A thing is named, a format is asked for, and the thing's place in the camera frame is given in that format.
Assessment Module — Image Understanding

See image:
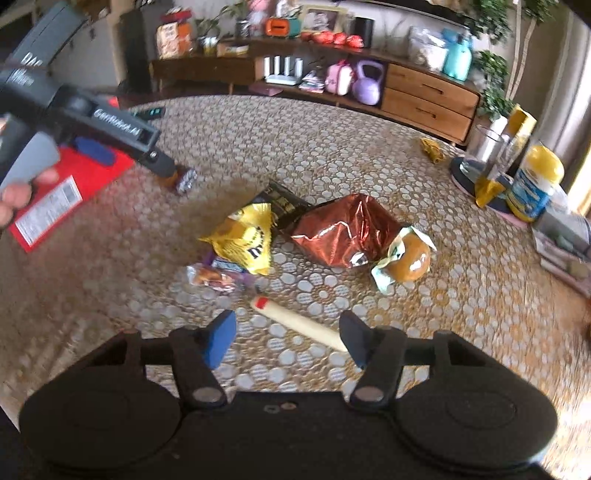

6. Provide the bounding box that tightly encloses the teal spray bottle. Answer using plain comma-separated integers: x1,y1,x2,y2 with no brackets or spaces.
442,29,473,82

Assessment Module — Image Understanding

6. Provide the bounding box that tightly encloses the yellow lid wipes canister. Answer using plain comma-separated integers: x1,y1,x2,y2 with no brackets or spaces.
506,143,564,223

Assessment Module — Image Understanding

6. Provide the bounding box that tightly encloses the purple kettlebell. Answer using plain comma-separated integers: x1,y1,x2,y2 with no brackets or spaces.
353,60,385,106

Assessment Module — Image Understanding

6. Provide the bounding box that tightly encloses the person's left hand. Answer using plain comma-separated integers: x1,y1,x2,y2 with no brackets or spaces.
0,117,61,229

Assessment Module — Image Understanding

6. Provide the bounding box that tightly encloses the red cardboard box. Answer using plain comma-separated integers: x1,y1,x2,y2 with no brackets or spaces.
8,95,136,254

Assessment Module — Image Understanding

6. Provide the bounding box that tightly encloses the purple candy bar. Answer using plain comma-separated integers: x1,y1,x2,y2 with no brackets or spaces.
204,250,256,287

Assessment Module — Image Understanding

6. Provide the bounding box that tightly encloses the potted green tree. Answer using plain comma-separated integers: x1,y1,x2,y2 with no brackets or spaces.
465,0,559,122

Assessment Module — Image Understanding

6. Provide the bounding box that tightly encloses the wooden tv console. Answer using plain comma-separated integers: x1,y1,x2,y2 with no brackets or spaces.
150,39,481,145

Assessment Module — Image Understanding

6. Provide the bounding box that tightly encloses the white router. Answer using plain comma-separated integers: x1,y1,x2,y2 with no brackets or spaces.
263,55,304,86

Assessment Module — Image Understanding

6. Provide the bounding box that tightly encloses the black remote control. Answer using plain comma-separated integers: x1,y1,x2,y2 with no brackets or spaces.
133,106,166,121

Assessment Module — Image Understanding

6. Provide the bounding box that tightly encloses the cream cheese stick wrapper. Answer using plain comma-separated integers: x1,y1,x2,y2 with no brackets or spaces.
250,295,348,353

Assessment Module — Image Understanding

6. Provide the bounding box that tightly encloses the black snack packet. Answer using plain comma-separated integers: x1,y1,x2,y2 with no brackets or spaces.
250,181,314,234

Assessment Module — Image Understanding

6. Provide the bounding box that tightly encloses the copper foil snack bag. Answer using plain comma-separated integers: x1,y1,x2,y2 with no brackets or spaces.
290,193,402,269

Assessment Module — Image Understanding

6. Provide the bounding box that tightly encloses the black speaker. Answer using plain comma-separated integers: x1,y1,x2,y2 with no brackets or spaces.
353,16,375,48

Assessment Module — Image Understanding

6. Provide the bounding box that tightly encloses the framed photo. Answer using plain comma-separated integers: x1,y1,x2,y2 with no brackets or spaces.
300,4,348,33

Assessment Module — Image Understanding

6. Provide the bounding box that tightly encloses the small chocolate candy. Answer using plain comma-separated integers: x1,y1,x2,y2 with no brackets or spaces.
158,165,197,196

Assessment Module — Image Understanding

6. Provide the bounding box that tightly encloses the black cabinet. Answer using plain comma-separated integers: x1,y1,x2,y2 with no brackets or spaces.
119,1,174,93

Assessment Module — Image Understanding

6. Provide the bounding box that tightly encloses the yellow m&m's bag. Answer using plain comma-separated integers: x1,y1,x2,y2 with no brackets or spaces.
199,203,273,276

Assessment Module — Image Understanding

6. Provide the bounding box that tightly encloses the clear pastry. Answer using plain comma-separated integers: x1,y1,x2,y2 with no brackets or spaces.
185,263,239,293

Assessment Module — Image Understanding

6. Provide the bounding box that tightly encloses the yellow crumpled wrapper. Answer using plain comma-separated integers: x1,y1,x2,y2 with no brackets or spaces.
420,138,446,164

